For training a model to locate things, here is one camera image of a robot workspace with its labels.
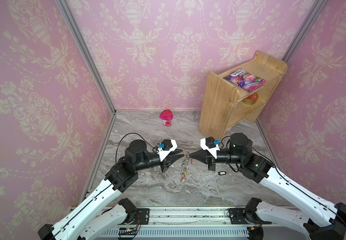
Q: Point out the purple snack bag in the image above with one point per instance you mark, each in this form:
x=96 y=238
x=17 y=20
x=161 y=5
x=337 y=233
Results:
x=245 y=80

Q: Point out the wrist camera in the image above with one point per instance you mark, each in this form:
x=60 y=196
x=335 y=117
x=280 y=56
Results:
x=211 y=145
x=165 y=148

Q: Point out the metal key organizer plate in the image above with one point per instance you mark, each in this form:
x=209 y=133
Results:
x=185 y=165

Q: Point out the aluminium mounting rail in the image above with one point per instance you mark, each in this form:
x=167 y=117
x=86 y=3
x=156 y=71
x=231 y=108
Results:
x=198 y=223

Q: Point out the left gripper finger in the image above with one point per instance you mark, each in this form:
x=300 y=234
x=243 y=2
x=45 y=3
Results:
x=174 y=158
x=176 y=152

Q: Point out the black key tag with key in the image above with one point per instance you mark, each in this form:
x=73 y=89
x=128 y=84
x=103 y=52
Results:
x=222 y=173

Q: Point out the red lid tin can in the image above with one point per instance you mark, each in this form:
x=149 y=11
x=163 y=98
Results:
x=251 y=100

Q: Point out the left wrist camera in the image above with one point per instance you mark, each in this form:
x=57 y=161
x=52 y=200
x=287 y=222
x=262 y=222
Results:
x=165 y=148

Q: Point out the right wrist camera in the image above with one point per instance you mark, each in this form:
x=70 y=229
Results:
x=211 y=145

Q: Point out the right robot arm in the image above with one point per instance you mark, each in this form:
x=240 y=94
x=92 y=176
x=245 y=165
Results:
x=315 y=217

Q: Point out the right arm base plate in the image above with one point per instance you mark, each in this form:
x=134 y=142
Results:
x=237 y=216

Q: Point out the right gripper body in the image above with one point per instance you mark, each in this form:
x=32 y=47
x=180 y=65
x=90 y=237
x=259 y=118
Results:
x=209 y=159

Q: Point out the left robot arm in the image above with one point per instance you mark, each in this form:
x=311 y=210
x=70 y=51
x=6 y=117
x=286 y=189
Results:
x=89 y=219

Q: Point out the wooden shelf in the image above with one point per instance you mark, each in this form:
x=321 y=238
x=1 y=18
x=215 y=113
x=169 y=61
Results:
x=222 y=105

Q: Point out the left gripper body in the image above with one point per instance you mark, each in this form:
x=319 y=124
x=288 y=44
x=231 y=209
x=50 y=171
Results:
x=164 y=164

